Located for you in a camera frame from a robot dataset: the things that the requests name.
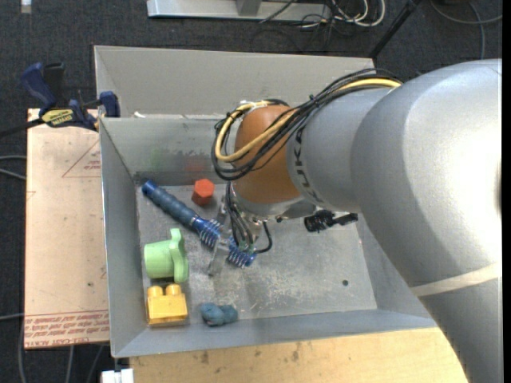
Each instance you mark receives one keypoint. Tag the light green plastic toy piece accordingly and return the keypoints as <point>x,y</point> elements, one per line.
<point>163,257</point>

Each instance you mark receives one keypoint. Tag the red hexagonal block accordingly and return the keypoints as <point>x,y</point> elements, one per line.
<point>203,192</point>

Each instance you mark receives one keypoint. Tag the grey metal bin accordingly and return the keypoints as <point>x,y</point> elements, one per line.
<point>303,269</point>

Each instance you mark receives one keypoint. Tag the brown cardboard board red print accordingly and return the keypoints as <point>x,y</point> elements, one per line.
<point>64,230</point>

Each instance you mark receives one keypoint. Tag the blue tool with ribbed end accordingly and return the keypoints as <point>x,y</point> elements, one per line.
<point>175,208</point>

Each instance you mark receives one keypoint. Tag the yellow toy brick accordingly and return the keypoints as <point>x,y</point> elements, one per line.
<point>167,305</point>

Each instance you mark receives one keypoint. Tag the blue-grey lumpy toy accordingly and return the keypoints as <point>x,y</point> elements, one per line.
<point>217,314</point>

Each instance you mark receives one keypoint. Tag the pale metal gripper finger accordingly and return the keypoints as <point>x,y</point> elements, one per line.
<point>217,259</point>
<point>222,214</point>

